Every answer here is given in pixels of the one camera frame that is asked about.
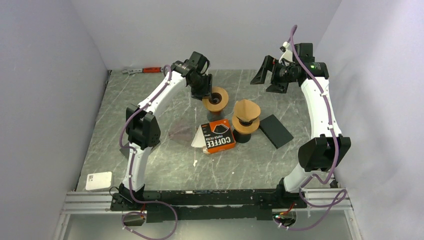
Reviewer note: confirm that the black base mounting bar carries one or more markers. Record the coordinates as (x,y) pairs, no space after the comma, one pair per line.
(159,207)

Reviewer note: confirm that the orange coffee filter box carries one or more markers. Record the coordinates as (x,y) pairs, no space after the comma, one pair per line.
(217,136)

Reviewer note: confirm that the right black flat box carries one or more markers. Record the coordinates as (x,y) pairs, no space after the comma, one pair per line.
(275,131)

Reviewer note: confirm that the left black flat box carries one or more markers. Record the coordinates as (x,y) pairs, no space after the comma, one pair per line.
(126,150)

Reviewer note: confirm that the clear plastic filter bag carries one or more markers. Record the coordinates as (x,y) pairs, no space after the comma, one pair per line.
(181,132)

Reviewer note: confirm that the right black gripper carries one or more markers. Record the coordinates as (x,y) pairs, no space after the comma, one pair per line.
(269,64)

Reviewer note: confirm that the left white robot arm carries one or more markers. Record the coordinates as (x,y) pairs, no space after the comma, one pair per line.
(141,125)

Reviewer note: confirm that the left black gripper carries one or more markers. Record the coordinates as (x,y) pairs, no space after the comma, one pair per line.
(207,91)

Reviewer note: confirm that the black server base cup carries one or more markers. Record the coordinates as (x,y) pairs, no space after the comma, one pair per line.
(241,137)

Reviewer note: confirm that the black flat box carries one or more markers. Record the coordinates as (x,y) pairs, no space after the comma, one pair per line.
(126,150)
(275,131)

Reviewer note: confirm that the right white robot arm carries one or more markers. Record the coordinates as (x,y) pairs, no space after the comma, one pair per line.
(327,145)

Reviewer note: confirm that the aluminium frame rail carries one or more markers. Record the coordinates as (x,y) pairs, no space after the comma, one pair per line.
(101,203)

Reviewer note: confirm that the brown paper coffee filter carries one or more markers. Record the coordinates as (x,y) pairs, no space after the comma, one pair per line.
(246,110)

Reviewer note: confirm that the white small box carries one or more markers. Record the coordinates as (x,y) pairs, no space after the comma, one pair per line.
(99,181)

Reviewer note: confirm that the white paper coffee filter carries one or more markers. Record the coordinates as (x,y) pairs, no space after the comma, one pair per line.
(199,139)

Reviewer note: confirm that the blue ribbed glass dripper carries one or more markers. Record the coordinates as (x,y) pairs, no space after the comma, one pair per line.
(246,123)

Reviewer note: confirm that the orange handled wrench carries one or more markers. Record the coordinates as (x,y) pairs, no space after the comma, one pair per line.
(147,70)

